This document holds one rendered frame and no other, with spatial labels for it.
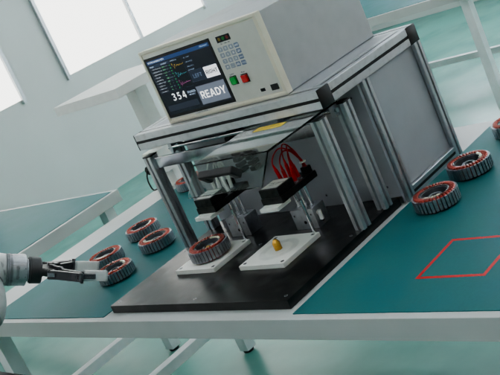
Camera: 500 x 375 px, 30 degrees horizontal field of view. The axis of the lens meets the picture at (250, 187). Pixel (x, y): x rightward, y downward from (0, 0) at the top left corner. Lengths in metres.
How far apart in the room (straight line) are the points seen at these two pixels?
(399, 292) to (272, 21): 0.72
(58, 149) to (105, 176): 0.48
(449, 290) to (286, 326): 0.37
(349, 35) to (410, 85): 0.20
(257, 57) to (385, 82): 0.33
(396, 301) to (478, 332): 0.21
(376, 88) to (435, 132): 0.25
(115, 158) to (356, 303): 6.07
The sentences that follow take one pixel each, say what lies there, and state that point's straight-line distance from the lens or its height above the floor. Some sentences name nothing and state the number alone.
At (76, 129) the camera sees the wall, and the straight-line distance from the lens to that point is 7.67.
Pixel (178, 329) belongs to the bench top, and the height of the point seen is 0.73.
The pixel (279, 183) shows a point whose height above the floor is 0.92.
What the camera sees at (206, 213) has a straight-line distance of 2.43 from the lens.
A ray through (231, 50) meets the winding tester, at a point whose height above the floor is 1.25.
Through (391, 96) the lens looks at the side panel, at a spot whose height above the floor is 0.99.
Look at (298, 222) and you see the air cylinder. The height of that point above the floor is 0.79.
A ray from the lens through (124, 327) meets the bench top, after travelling 2.39.
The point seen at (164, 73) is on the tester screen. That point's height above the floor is 1.25.
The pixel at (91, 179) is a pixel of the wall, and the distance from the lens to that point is 7.68.
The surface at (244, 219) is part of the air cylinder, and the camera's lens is 2.46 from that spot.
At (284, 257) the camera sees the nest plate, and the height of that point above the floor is 0.78.
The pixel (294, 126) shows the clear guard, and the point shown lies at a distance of 2.07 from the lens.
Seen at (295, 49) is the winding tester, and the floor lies 1.20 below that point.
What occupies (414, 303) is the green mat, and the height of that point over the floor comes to 0.75.
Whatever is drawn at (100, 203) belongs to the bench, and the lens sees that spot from 3.85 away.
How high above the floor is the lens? 1.50
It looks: 14 degrees down
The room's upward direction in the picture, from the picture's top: 24 degrees counter-clockwise
